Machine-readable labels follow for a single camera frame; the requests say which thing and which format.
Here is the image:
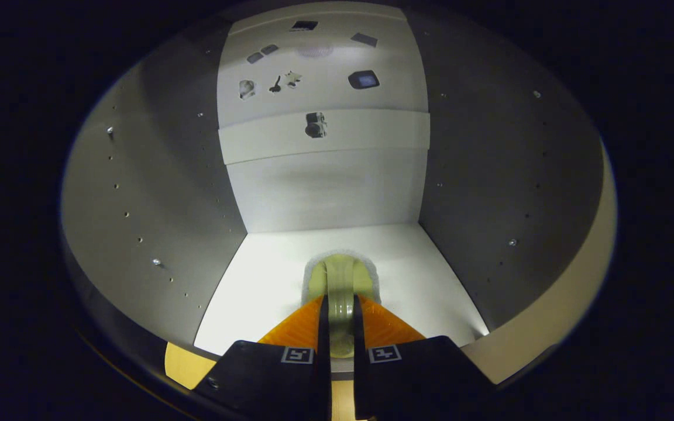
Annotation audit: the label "pale green cup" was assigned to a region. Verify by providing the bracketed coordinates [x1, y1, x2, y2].
[304, 253, 380, 358]

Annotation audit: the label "grey cabinet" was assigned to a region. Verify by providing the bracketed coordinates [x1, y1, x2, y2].
[61, 1, 607, 410]

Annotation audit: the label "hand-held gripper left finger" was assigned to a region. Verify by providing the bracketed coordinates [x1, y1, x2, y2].
[197, 294, 332, 421]

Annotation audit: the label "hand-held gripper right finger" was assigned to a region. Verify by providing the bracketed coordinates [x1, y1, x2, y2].
[353, 294, 496, 421]

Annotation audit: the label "white cabinet shelf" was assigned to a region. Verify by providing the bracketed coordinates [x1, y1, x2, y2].
[194, 222, 490, 357]

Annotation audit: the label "beige cabinet door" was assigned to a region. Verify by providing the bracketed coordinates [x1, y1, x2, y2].
[460, 143, 618, 387]

